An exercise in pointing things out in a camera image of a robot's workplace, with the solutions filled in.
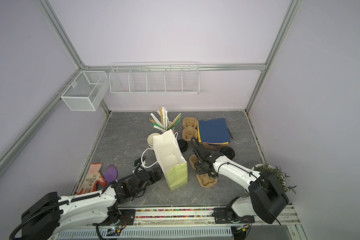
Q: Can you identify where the green wrapped straw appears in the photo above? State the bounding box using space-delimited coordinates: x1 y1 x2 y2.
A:
168 114 182 130

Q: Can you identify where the brown cardboard box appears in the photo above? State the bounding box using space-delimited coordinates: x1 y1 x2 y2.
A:
202 143 230 151

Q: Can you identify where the small white mesh basket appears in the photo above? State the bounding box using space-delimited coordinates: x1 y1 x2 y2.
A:
61 71 110 112

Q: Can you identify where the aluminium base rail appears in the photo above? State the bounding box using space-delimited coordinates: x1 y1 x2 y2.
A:
44 204 307 240

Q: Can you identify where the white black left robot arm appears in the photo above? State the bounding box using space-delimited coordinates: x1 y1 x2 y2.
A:
9 158 163 240

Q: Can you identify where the brown pulp cup carrier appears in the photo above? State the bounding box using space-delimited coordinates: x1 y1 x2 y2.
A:
189 154 218 188

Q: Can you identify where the red white glove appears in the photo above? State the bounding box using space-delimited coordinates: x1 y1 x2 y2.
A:
77 164 107 195

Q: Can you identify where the stack of pulp carriers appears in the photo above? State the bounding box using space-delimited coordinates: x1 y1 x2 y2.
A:
182 117 198 142

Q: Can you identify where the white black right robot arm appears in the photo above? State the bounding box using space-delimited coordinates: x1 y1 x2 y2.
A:
191 137 290 224

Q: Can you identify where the white wrapped straw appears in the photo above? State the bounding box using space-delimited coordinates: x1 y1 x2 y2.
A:
159 107 169 131

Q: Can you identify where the stack of paper cups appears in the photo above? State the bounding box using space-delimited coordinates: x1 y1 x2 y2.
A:
147 133 160 148

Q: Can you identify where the purple pink garden trowel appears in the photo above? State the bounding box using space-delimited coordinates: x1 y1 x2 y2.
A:
104 165 118 184

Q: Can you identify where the illustrated paper bag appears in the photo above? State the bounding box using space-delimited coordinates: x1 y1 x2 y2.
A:
141 131 188 191

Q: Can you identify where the long white wire shelf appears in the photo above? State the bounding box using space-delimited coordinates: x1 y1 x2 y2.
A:
109 62 200 95

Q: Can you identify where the black cup lid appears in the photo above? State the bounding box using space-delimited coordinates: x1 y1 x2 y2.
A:
221 147 236 160

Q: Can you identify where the potted green plant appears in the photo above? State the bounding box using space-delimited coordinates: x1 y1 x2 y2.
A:
252 163 297 194

